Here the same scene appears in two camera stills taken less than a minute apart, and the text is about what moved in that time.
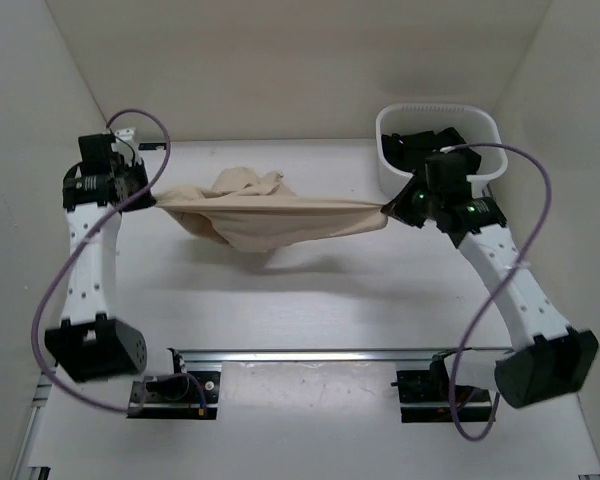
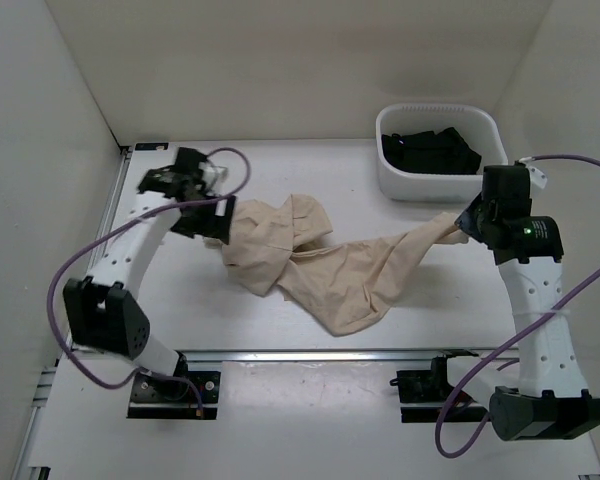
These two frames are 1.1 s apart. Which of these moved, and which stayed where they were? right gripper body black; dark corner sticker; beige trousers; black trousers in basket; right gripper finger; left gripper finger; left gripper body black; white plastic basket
Moved: right gripper finger; left gripper body black; beige trousers; right gripper body black; left gripper finger
Stayed: black trousers in basket; dark corner sticker; white plastic basket
